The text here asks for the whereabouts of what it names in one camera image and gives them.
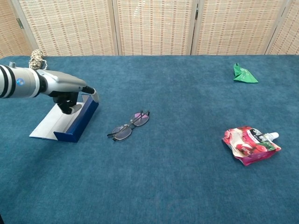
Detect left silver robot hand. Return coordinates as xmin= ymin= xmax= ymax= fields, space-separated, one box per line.
xmin=43 ymin=69 xmax=100 ymax=115

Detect blue glasses case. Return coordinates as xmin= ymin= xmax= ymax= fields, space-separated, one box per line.
xmin=29 ymin=93 xmax=100 ymax=143

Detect black-rimmed eyeglasses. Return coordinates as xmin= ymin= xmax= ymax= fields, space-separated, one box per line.
xmin=107 ymin=110 xmax=150 ymax=142

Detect woven bamboo screen panel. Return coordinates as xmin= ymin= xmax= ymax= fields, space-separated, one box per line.
xmin=191 ymin=0 xmax=290 ymax=56
xmin=266 ymin=0 xmax=299 ymax=56
xmin=0 ymin=0 xmax=32 ymax=59
xmin=9 ymin=0 xmax=122 ymax=56
xmin=112 ymin=0 xmax=199 ymax=56

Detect green crumpled snack packet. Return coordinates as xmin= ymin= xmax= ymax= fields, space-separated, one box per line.
xmin=233 ymin=62 xmax=259 ymax=84

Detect red spouted drink pouch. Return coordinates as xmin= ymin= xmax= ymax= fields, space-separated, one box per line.
xmin=221 ymin=126 xmax=282 ymax=166

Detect beige braided rope bundle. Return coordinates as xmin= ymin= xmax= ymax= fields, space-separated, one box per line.
xmin=28 ymin=49 xmax=49 ymax=70

